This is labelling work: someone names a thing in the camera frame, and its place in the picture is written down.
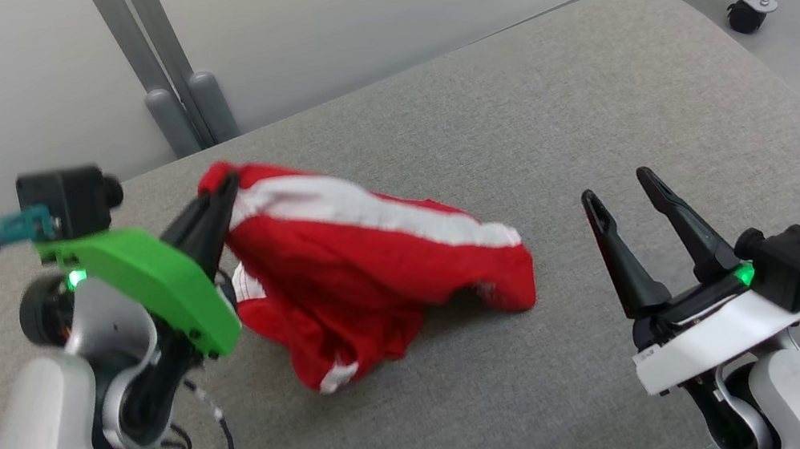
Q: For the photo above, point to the red shorts with white stripe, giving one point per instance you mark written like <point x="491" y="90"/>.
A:
<point x="359" y="272"/>

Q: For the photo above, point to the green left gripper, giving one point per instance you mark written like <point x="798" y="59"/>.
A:
<point x="148" y="275"/>

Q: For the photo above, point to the grey partition post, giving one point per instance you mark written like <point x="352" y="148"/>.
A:
<point x="213" y="105"/>
<point x="171" y="120"/>

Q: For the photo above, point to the black caster wheel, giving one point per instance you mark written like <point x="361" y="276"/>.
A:
<point x="746" y="18"/>

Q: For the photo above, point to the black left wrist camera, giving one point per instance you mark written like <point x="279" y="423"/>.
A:
<point x="67" y="200"/>

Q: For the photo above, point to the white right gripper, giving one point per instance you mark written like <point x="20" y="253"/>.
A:
<point x="713" y="347"/>

